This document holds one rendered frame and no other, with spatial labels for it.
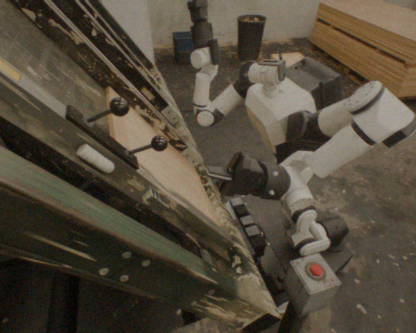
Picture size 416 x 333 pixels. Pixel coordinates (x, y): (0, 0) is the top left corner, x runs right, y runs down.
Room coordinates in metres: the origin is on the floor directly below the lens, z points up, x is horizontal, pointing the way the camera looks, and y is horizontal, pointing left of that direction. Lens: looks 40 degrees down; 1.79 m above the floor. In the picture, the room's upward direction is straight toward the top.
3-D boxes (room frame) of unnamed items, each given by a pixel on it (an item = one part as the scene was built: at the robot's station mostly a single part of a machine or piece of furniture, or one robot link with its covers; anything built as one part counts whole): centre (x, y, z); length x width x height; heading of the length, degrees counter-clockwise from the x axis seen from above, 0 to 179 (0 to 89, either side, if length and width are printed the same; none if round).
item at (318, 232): (1.09, -0.64, 0.28); 0.21 x 0.20 x 0.13; 108
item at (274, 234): (1.08, -0.61, 0.19); 0.64 x 0.52 x 0.33; 108
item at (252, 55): (5.28, -0.75, 0.33); 0.52 x 0.51 x 0.65; 9
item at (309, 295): (0.49, -0.36, 0.84); 0.12 x 0.12 x 0.18; 18
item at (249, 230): (0.88, -0.16, 0.69); 0.50 x 0.14 x 0.24; 18
